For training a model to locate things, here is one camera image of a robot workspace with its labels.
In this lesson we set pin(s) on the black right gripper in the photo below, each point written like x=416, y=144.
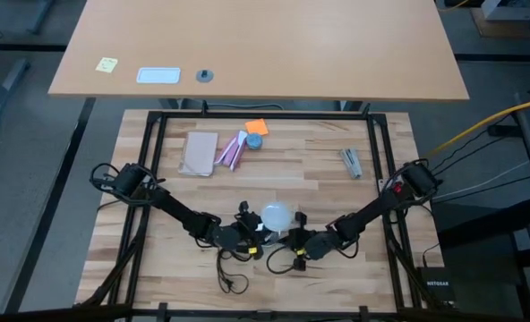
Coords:
x=300, y=241

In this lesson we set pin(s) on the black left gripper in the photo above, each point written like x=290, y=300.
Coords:
x=249, y=228

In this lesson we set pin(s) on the chrome lamp socket base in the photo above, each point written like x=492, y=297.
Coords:
x=275, y=236

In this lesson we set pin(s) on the white flood light bulb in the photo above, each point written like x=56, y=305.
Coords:
x=276, y=216

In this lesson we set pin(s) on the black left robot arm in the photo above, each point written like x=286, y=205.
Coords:
x=175, y=210

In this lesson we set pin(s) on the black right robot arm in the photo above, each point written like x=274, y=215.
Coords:
x=368, y=212

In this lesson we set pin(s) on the blue patterned round tin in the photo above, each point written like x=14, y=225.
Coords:
x=254, y=141

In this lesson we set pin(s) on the orange sticky note pad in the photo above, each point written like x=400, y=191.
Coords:
x=257, y=127

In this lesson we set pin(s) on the tan laminate desk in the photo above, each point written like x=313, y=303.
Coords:
x=265, y=44

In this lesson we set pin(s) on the yellow sticky note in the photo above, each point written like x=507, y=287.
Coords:
x=106, y=65

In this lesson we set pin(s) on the grey desk foot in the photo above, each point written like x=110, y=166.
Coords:
x=5, y=98

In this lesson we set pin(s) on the brown cardboard box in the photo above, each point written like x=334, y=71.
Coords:
x=502, y=29

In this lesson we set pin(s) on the black aluminium table frame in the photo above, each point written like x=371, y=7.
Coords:
x=265, y=115

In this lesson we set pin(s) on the black Netgear network switch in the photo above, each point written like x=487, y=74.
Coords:
x=437, y=286

